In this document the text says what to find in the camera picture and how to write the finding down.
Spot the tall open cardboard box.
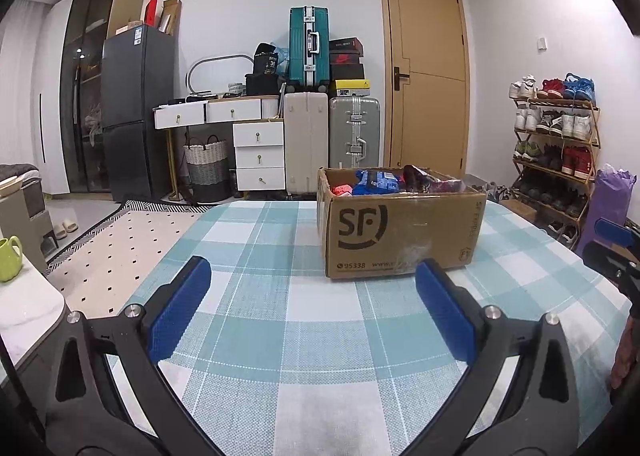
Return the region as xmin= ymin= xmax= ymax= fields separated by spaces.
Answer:
xmin=159 ymin=0 xmax=182 ymax=36

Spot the white marble side table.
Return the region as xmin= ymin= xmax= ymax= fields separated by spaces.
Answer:
xmin=0 ymin=246 xmax=68 ymax=387

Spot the beige suitcase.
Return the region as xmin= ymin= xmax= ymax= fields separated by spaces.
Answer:
xmin=283 ymin=92 xmax=330 ymax=197

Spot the blue plastic bag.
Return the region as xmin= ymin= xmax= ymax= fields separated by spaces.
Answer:
xmin=272 ymin=43 xmax=291 ymax=81

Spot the purple bag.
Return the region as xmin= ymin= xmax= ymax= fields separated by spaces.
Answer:
xmin=575 ymin=166 xmax=631 ymax=257

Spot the cream dotted striped rug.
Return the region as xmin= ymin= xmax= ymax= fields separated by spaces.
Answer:
xmin=45 ymin=198 xmax=221 ymax=307

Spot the brown cardboard box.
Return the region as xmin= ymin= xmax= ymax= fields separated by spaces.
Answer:
xmin=316 ymin=166 xmax=488 ymax=279

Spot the black storage crate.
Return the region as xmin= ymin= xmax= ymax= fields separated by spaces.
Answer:
xmin=244 ymin=73 xmax=281 ymax=97

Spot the green mug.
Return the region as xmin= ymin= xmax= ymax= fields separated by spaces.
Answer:
xmin=0 ymin=236 xmax=23 ymax=283

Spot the teal suitcase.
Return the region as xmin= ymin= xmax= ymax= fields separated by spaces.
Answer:
xmin=288 ymin=6 xmax=331 ymax=89

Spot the woven laundry basket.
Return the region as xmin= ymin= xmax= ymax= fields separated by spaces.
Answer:
xmin=182 ymin=135 xmax=232 ymax=204

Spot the pile of loose shoes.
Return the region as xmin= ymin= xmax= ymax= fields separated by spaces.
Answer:
xmin=486 ymin=181 xmax=521 ymax=203

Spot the yellow black shoe box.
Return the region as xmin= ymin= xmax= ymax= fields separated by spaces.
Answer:
xmin=334 ymin=79 xmax=372 ymax=97

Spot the blue snack packet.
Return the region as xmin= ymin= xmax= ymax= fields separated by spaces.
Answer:
xmin=352 ymin=169 xmax=403 ymax=197

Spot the person's right hand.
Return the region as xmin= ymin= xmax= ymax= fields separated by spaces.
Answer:
xmin=610 ymin=316 xmax=640 ymax=389

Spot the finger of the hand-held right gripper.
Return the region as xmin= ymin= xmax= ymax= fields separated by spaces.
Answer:
xmin=595 ymin=217 xmax=640 ymax=247
xmin=582 ymin=241 xmax=640 ymax=307

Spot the white drawer desk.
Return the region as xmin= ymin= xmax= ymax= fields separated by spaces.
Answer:
xmin=153 ymin=94 xmax=287 ymax=199

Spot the silver suitcase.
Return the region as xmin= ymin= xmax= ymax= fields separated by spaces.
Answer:
xmin=328 ymin=96 xmax=381 ymax=171

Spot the wooden shoe rack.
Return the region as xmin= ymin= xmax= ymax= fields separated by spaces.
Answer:
xmin=510 ymin=96 xmax=601 ymax=249

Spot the dark grey refrigerator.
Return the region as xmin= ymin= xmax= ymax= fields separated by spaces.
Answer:
xmin=101 ymin=26 xmax=176 ymax=204

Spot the grey upholstered sofa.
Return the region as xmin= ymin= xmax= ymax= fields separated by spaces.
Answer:
xmin=0 ymin=163 xmax=53 ymax=261

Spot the oval metal mirror frame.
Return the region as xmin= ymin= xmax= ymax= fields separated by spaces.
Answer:
xmin=186 ymin=54 xmax=255 ymax=99

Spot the plain black shoe box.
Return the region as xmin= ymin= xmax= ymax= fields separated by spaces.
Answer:
xmin=331 ymin=63 xmax=366 ymax=81

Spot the dark maroon snack packet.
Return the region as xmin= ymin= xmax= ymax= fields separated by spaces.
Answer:
xmin=402 ymin=164 xmax=448 ymax=194

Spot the wooden door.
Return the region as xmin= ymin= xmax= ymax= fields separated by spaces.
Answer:
xmin=378 ymin=0 xmax=471 ymax=179

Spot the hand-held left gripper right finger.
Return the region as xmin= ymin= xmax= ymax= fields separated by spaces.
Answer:
xmin=400 ymin=258 xmax=581 ymax=456

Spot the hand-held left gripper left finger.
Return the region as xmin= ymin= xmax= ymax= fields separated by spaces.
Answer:
xmin=45 ymin=256 xmax=221 ymax=456

